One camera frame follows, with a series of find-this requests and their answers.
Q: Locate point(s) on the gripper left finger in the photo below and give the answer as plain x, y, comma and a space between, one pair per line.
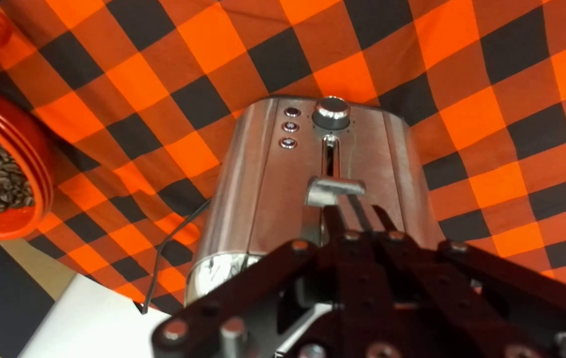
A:
243, 293

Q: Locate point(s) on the orange bowl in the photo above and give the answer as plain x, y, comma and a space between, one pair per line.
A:
29, 149

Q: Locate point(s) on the orange black checkered tablecloth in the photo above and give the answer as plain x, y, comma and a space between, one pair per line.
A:
213, 40

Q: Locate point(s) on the silver toaster lever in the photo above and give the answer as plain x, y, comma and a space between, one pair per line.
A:
335, 189

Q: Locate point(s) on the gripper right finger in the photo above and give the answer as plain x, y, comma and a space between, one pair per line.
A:
501, 288

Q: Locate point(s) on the silver toaster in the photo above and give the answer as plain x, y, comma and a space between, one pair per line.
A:
273, 199

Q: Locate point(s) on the silver toaster knob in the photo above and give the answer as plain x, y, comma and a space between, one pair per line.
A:
331, 113

